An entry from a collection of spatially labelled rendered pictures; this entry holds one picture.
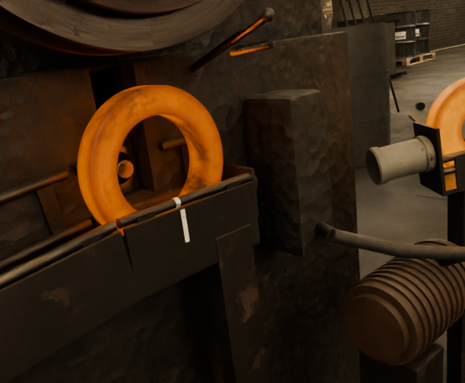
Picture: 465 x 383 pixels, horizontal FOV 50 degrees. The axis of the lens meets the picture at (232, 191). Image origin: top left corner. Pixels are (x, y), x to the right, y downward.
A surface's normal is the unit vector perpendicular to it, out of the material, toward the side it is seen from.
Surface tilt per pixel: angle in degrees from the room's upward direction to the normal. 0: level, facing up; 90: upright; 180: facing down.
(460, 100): 90
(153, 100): 90
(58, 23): 90
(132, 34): 90
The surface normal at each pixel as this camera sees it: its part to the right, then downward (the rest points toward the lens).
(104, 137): 0.68, 0.14
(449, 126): 0.12, 0.27
